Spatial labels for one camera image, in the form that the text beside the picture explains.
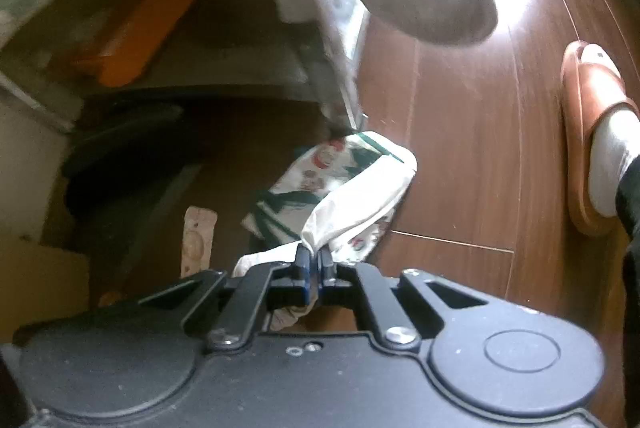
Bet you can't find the cardboard box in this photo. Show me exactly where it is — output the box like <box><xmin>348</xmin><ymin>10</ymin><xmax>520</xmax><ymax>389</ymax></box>
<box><xmin>0</xmin><ymin>231</ymin><xmax>92</xmax><ymax>344</ymax></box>

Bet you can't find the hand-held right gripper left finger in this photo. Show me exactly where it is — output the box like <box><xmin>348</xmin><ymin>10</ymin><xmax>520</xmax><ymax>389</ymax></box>
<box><xmin>137</xmin><ymin>244</ymin><xmax>317</xmax><ymax>350</ymax></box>

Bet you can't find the person's black trouser leg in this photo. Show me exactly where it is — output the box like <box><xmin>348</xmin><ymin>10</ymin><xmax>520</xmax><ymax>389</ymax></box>
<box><xmin>614</xmin><ymin>153</ymin><xmax>640</xmax><ymax>428</ymax></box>

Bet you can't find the brown slipper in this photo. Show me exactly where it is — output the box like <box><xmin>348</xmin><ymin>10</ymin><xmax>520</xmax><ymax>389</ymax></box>
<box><xmin>559</xmin><ymin>40</ymin><xmax>640</xmax><ymax>238</ymax></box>

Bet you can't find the small beige cardboard strip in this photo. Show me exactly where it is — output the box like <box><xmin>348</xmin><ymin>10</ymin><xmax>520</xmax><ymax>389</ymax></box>
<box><xmin>181</xmin><ymin>206</ymin><xmax>218</xmax><ymax>279</ymax></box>

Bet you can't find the white patterned cloth bag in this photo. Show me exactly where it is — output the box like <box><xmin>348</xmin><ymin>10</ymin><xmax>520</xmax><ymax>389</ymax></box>
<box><xmin>232</xmin><ymin>131</ymin><xmax>418</xmax><ymax>324</ymax></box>

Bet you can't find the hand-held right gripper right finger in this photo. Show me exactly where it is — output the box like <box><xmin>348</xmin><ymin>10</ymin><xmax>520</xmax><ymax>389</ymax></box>
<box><xmin>317</xmin><ymin>247</ymin><xmax>491</xmax><ymax>350</ymax></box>

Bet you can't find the person's white socked foot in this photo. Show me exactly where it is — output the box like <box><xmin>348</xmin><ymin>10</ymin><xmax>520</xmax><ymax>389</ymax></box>
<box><xmin>575</xmin><ymin>43</ymin><xmax>640</xmax><ymax>218</ymax></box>

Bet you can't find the orange box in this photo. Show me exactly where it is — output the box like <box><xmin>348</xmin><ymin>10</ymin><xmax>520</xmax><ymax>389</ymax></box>
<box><xmin>72</xmin><ymin>0</ymin><xmax>207</xmax><ymax>88</ymax></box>

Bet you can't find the metal frame shelf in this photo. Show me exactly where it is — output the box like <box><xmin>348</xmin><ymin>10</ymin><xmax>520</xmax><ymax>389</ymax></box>
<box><xmin>0</xmin><ymin>0</ymin><xmax>372</xmax><ymax>134</ymax></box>

